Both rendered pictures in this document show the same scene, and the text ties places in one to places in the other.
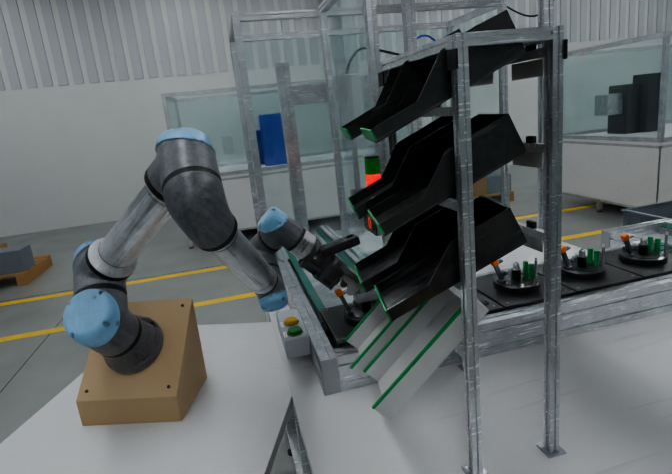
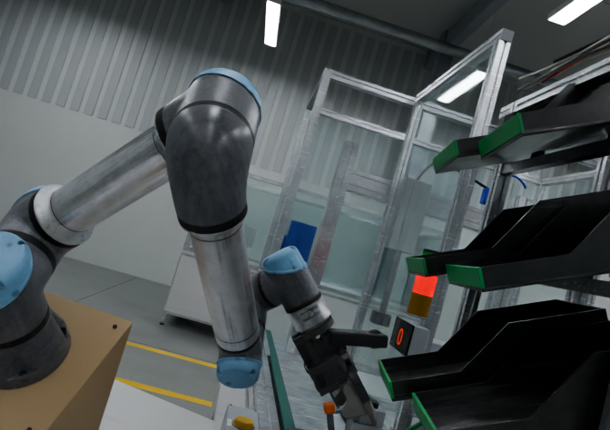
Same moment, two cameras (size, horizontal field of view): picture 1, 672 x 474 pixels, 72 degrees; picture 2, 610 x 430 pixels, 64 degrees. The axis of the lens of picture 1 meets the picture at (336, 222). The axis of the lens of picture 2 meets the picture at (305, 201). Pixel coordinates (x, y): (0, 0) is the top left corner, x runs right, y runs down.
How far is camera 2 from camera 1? 35 cm
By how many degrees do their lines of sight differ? 20
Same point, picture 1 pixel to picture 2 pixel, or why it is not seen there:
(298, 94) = (356, 180)
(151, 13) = not seen: hidden behind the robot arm
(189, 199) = (201, 136)
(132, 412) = not seen: outside the picture
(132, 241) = (99, 193)
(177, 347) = (75, 378)
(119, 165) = (137, 216)
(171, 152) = (208, 84)
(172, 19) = not seen: hidden behind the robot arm
